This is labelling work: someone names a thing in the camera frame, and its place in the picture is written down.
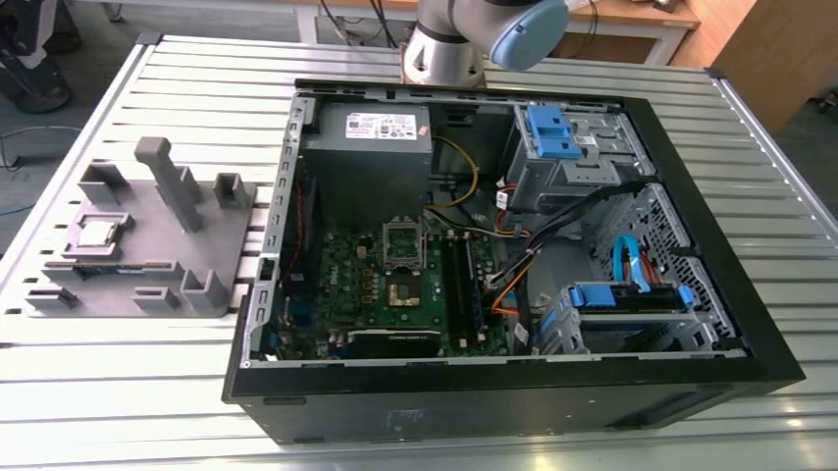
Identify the silver CPU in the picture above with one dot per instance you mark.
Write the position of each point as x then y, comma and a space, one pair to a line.
98, 233

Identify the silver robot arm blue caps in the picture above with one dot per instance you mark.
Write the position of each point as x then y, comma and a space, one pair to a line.
439, 54

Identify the CPU socket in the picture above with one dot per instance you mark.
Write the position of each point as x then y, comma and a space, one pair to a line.
405, 292

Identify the green Dell motherboard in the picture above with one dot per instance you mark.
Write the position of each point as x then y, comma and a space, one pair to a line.
347, 275

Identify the grey power supply unit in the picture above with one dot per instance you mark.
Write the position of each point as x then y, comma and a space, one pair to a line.
367, 162

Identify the graphics card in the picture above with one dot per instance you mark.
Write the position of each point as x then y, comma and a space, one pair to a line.
393, 341

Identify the grey drive cage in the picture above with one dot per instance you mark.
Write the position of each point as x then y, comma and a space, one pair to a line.
589, 176

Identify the hard disk in blue carrier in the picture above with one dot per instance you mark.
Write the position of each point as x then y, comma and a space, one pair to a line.
593, 297

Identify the grey parts rack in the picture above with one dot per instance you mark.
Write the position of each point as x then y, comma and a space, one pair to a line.
217, 245

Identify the black PC case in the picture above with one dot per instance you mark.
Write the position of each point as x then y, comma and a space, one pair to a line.
458, 407

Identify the grey disk bay cage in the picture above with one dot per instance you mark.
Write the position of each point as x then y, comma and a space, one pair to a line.
654, 318

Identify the blue RAM stick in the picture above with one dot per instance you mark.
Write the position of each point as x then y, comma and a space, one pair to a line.
108, 269

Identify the black waste bin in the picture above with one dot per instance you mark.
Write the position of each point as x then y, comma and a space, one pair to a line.
39, 93

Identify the wooden cabinet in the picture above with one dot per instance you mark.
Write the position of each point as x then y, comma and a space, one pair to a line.
773, 49

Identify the large blue drive bracket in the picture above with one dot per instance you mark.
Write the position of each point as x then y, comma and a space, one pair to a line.
550, 132

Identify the wooden desk white frame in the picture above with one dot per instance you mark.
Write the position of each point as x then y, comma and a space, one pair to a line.
629, 15

